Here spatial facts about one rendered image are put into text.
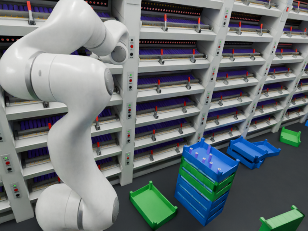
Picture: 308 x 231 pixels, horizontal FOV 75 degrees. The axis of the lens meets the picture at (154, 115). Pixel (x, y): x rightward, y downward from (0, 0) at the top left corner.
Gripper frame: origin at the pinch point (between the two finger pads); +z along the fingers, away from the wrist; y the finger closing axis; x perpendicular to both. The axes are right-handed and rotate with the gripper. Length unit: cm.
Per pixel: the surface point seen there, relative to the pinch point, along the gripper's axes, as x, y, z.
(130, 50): 1.0, 19.9, 1.7
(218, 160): -69, 68, -29
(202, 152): -68, 63, -18
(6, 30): 9.3, -36.8, 1.3
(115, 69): -9.5, 10.8, 4.0
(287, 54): -4, 201, 10
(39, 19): 14.7, -23.7, 4.9
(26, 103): -25.2, -35.7, 10.9
